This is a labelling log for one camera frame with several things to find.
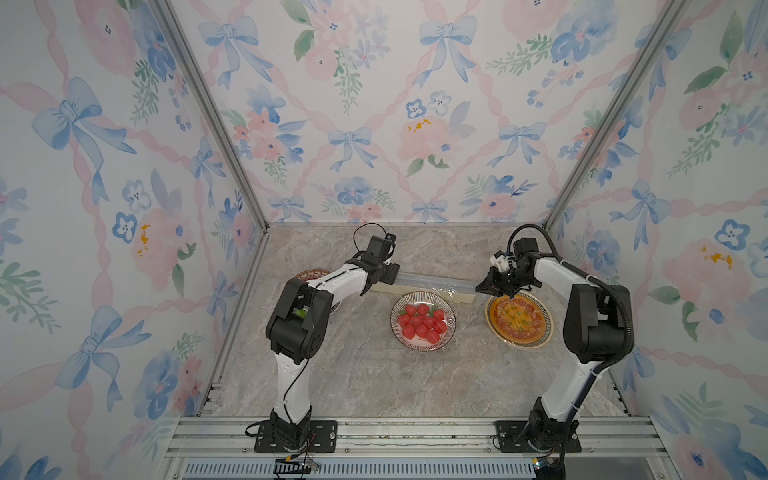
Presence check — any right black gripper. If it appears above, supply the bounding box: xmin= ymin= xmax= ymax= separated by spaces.
xmin=476 ymin=268 xmax=536 ymax=300

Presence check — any cream plastic wrap dispenser box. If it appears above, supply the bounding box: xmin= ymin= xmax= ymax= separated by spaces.
xmin=371 ymin=272 xmax=477 ymax=304

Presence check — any plate of grapes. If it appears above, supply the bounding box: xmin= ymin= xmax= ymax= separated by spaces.
xmin=292 ymin=269 xmax=331 ymax=319

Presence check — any plate of red strawberries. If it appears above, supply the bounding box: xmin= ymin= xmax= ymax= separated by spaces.
xmin=390 ymin=291 xmax=456 ymax=352

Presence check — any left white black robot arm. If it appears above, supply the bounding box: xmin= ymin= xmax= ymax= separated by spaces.
xmin=265 ymin=231 xmax=400 ymax=451

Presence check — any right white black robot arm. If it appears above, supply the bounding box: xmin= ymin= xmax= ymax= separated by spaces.
xmin=475 ymin=227 xmax=634 ymax=454

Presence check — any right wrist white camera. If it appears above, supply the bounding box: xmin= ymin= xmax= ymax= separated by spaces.
xmin=489 ymin=251 xmax=510 ymax=273

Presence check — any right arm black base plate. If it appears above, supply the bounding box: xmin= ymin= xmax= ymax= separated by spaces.
xmin=494 ymin=420 xmax=582 ymax=455

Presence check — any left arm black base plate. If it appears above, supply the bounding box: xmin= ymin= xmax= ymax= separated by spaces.
xmin=246 ymin=418 xmax=338 ymax=454

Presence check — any aluminium front rail frame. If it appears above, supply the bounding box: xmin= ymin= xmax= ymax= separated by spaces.
xmin=156 ymin=417 xmax=681 ymax=479

